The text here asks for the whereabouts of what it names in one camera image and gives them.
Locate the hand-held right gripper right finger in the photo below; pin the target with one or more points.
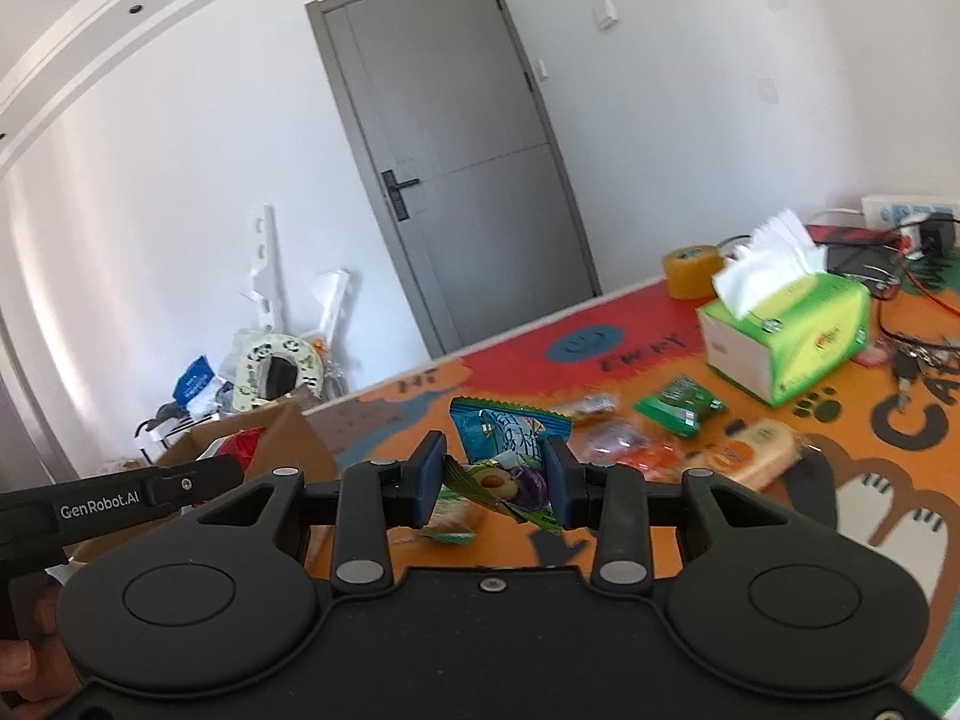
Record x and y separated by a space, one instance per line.
561 480

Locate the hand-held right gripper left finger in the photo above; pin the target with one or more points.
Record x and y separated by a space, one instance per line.
424 476

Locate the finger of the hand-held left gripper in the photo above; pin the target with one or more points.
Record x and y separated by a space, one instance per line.
199 480

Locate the green label bread packet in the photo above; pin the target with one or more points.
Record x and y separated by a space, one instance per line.
454 517

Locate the blue fruit print snack packet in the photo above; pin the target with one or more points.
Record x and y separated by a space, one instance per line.
502 457

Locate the clear packet purple pastry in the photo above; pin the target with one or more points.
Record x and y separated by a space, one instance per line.
611 441

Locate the small clear pastry packet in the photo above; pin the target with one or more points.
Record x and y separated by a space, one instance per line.
592 406

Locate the small orange snack packet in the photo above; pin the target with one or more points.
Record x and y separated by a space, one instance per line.
652 461

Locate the plain brown cardboard box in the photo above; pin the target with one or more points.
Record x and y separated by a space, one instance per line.
300 435

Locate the dark green snack packet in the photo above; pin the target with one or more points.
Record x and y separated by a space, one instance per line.
679 405

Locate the orange bread packet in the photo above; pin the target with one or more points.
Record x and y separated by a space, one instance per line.
757 450

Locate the person's left hand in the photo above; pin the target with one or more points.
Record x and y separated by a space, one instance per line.
41 652

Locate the black shoe rack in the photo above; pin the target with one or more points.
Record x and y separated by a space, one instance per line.
161 424

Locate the blue plastic bag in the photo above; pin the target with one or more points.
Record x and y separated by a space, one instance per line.
196 386

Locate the panda print toilet seat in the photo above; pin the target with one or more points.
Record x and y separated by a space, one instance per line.
255 375

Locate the yellow tape roll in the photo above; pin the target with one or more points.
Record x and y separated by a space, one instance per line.
690 270

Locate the green tissue box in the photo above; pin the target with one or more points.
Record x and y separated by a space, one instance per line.
795 337

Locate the cartoon printed table mat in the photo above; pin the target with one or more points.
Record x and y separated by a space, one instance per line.
847 480

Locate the grey door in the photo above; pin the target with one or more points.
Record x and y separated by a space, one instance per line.
472 180

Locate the bunch of keys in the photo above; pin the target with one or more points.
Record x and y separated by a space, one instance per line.
911 364

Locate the black electronic device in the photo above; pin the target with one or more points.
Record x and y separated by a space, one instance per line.
855 244

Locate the white power strip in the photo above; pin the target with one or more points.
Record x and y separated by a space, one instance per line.
892 210

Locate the white red plug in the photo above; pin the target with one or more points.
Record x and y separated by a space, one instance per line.
911 229

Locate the black power adapter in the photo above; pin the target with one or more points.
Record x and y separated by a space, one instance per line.
939 231

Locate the short white bracket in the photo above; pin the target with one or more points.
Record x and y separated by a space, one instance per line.
334 307

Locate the long white holed bracket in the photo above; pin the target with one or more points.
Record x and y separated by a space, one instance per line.
264 270

